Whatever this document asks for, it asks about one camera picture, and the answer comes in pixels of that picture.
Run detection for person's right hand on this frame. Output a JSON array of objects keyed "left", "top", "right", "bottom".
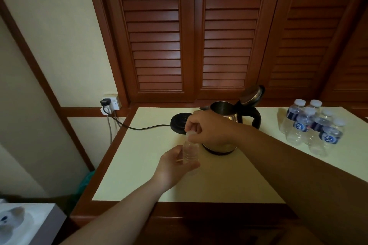
[{"left": 184, "top": 110, "right": 241, "bottom": 145}]

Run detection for person's left hand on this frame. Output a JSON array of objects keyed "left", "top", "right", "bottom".
[{"left": 151, "top": 145, "right": 201, "bottom": 194}]

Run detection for clear plastic bottle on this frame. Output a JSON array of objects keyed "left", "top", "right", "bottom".
[{"left": 182, "top": 136, "right": 200, "bottom": 168}]

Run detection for person's left forearm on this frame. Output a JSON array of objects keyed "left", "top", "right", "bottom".
[{"left": 60, "top": 178, "right": 165, "bottom": 245}]

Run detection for person's right forearm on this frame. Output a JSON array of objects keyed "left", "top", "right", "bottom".
[{"left": 231, "top": 124, "right": 368, "bottom": 245}]

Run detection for black kettle base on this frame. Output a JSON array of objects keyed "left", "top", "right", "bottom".
[{"left": 170, "top": 112, "right": 193, "bottom": 135}]

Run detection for wooden table with cream top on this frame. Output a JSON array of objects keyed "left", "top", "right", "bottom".
[{"left": 70, "top": 101, "right": 368, "bottom": 245}]

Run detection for blue label water bottle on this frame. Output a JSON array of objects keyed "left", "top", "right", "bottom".
[
  {"left": 280, "top": 99, "right": 306, "bottom": 135},
  {"left": 286, "top": 107, "right": 317, "bottom": 146},
  {"left": 309, "top": 118, "right": 346, "bottom": 157},
  {"left": 305, "top": 110, "right": 334, "bottom": 146},
  {"left": 308, "top": 99, "right": 323, "bottom": 114}
]

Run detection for green plastic bag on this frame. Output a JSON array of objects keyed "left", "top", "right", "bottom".
[{"left": 70, "top": 170, "right": 96, "bottom": 212}]

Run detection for wooden louvered door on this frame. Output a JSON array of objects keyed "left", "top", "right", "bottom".
[
  {"left": 96, "top": 0, "right": 196, "bottom": 102},
  {"left": 319, "top": 5, "right": 368, "bottom": 110},
  {"left": 194, "top": 0, "right": 286, "bottom": 100},
  {"left": 257, "top": 0, "right": 368, "bottom": 100}
]

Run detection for white box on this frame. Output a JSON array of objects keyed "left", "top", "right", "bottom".
[{"left": 0, "top": 199, "right": 67, "bottom": 245}]

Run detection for steel kettle with black handle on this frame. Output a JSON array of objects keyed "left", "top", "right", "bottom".
[{"left": 200, "top": 85, "right": 266, "bottom": 156}]

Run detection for black power cord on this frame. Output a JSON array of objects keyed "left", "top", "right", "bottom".
[{"left": 102, "top": 105, "right": 173, "bottom": 131}]

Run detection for thin white cable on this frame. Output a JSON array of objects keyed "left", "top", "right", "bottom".
[{"left": 106, "top": 114, "right": 113, "bottom": 144}]

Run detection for white wall socket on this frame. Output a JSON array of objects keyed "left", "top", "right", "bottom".
[{"left": 100, "top": 94, "right": 122, "bottom": 116}]

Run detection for wooden wall trim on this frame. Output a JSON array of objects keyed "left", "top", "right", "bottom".
[{"left": 0, "top": 0, "right": 131, "bottom": 172}]

